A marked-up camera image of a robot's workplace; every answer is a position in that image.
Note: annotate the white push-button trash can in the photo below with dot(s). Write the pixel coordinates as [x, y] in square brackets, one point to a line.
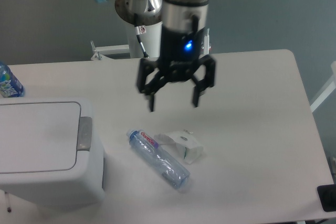
[51, 154]

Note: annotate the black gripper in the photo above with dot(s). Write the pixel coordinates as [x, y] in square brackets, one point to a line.
[178, 61]

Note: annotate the blue labelled water bottle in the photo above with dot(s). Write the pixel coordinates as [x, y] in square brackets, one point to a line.
[11, 87]

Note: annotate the crumpled white paper wrapper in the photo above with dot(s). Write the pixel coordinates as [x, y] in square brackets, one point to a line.
[187, 146]

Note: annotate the black device at table edge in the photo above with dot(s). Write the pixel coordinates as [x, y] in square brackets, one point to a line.
[327, 197]

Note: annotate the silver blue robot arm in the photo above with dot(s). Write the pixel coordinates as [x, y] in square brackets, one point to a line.
[183, 16]

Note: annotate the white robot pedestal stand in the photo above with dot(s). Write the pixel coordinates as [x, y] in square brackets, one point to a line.
[151, 40]

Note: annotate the clear empty plastic bottle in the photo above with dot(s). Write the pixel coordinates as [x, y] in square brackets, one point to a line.
[164, 164]

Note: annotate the white frame at right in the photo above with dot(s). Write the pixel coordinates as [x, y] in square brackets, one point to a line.
[324, 91]

